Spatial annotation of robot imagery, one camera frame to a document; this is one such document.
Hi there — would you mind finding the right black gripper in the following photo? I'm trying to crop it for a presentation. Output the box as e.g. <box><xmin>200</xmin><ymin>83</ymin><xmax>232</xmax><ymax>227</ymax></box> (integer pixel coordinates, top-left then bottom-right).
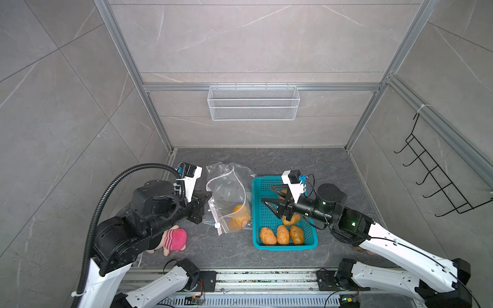
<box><xmin>262</xmin><ymin>183</ymin><xmax>333</xmax><ymax>227</ymax></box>

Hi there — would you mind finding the clear pink-dotted zipper bag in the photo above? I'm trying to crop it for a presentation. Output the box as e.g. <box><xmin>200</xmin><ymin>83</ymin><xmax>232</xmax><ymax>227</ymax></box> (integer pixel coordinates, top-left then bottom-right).
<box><xmin>205</xmin><ymin>162</ymin><xmax>256</xmax><ymax>236</ymax></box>

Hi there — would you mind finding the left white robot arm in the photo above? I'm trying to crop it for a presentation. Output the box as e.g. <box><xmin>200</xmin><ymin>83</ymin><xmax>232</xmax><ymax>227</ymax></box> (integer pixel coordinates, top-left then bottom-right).
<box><xmin>72</xmin><ymin>169</ymin><xmax>212</xmax><ymax>307</ymax></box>

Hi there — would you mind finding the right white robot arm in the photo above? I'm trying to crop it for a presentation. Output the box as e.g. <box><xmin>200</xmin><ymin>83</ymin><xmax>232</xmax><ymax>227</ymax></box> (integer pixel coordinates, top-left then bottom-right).
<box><xmin>261</xmin><ymin>184</ymin><xmax>475</xmax><ymax>307</ymax></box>

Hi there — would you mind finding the teal plastic basket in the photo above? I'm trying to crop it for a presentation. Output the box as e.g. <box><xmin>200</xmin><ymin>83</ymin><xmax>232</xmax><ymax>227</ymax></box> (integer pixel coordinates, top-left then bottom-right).
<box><xmin>251</xmin><ymin>176</ymin><xmax>319</xmax><ymax>252</ymax></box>

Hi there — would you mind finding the pink plush pig toy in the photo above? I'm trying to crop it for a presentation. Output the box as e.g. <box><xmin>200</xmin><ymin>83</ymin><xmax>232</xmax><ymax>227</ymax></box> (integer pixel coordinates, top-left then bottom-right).
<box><xmin>147</xmin><ymin>225</ymin><xmax>187</xmax><ymax>257</ymax></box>

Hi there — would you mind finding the checkered beige cloth item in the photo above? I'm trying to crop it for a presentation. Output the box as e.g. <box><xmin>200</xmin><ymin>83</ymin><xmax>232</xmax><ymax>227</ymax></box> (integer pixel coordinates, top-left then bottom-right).
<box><xmin>354</xmin><ymin>246</ymin><xmax>375</xmax><ymax>255</ymax></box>

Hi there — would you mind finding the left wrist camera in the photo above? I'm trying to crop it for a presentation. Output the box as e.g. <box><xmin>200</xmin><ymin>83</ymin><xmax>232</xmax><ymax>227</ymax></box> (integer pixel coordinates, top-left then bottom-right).
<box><xmin>177</xmin><ymin>162</ymin><xmax>203</xmax><ymax>203</ymax></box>

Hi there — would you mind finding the metal base rail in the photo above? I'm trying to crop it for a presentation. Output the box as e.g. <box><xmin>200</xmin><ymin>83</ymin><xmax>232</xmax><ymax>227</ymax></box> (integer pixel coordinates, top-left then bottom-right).
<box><xmin>119</xmin><ymin>268</ymin><xmax>417</xmax><ymax>308</ymax></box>

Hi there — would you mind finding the white wire mesh shelf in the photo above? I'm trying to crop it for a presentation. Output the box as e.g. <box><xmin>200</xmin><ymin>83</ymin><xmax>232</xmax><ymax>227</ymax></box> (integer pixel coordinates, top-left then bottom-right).
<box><xmin>207</xmin><ymin>85</ymin><xmax>300</xmax><ymax>121</ymax></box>

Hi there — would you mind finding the black corrugated cable conduit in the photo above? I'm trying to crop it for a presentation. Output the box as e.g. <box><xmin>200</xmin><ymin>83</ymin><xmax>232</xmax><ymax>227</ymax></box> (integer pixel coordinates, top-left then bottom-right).
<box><xmin>70</xmin><ymin>162</ymin><xmax>186</xmax><ymax>308</ymax></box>

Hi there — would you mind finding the black wire hook rack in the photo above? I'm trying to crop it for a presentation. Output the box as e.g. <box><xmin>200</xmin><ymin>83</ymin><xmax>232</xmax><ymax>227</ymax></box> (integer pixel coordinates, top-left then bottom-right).
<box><xmin>394</xmin><ymin>112</ymin><xmax>492</xmax><ymax>218</ymax></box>

